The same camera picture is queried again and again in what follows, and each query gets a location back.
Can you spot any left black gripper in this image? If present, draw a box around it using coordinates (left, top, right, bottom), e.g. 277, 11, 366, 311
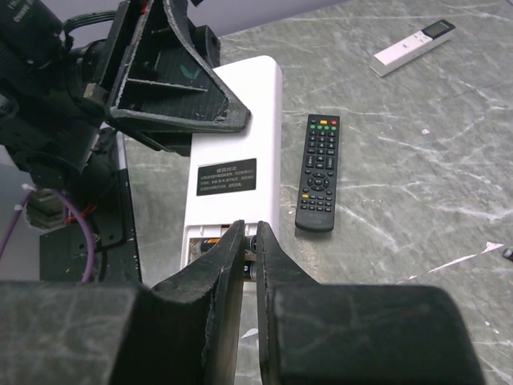
65, 1, 251, 156

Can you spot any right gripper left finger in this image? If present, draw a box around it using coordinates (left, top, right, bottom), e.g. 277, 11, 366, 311
1, 221, 245, 384

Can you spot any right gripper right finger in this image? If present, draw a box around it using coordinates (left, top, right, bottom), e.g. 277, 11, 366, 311
256, 221, 485, 384

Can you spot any red white AC remote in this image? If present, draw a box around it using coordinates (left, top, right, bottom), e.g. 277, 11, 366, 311
180, 55, 282, 267

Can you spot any black TV remote control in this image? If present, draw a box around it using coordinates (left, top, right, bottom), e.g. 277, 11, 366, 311
295, 114, 341, 233

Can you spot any white slim remote control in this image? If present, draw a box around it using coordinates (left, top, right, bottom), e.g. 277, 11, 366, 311
370, 19, 455, 77

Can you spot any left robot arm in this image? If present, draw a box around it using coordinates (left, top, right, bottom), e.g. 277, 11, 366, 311
1, 1, 251, 192

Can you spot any black battery by blue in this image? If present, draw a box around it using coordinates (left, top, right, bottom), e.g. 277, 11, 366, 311
190, 237, 220, 258

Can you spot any black battery near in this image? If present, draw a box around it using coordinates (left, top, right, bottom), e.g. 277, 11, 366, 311
502, 249, 513, 261

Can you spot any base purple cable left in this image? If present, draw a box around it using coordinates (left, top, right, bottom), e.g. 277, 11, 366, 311
0, 188, 96, 284

